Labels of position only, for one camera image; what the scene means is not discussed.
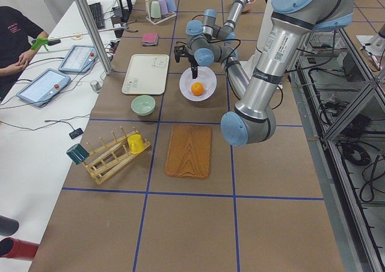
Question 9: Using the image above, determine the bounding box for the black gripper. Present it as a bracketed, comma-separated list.
[187, 54, 199, 79]

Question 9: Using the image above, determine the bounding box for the orange fruit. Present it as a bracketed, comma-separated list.
[191, 82, 205, 96]

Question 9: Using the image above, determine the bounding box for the white round plate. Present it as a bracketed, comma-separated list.
[179, 66, 217, 102]

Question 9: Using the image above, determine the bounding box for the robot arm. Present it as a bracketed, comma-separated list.
[221, 0, 354, 146]
[185, 0, 250, 99]

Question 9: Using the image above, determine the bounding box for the cream rectangular tray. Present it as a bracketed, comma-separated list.
[122, 54, 170, 95]

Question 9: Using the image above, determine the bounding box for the pink folded cloth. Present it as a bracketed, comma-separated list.
[141, 32, 159, 46]

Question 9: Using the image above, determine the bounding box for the green ceramic bowl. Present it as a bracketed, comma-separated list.
[131, 95, 156, 116]

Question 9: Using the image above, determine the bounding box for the purple cup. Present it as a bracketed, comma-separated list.
[158, 0, 168, 16]

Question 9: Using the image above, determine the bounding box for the blue cup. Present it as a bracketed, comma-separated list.
[166, 0, 176, 13]

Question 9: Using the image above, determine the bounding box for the light green cup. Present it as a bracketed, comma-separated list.
[150, 1, 161, 20]

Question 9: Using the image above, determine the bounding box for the pink bowl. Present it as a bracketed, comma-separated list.
[242, 0, 256, 13]

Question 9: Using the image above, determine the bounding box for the wooden cutting board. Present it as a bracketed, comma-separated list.
[164, 124, 212, 179]

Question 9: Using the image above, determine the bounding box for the yellow cup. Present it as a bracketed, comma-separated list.
[127, 134, 145, 154]

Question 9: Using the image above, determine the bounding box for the small metal can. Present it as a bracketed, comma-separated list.
[90, 80, 101, 93]

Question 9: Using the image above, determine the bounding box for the black keyboard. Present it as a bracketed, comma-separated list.
[88, 2, 105, 29]

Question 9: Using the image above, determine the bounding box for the teach pendant far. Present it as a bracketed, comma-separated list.
[58, 45, 98, 73]

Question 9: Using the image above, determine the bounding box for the teach pendant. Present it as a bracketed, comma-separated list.
[58, 45, 98, 73]
[16, 69, 71, 107]

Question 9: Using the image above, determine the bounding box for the wooden dish rack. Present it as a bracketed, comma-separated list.
[82, 127, 151, 185]

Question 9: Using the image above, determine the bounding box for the small black device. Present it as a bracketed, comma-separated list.
[69, 128, 84, 139]

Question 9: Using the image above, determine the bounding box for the dark green cup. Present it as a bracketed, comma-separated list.
[66, 144, 90, 165]

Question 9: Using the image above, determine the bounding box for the grabber reaching tool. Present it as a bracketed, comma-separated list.
[31, 26, 138, 50]

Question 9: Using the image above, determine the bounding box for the teach pendant near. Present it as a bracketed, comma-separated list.
[16, 69, 71, 107]

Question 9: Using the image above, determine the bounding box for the seated person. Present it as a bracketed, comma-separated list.
[1, 6, 48, 99]

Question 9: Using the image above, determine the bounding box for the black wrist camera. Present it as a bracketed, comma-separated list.
[173, 44, 189, 63]

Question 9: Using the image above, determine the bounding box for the white wire cup rack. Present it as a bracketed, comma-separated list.
[145, 0, 177, 25]

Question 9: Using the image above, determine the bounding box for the aluminium frame post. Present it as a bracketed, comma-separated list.
[75, 0, 112, 75]

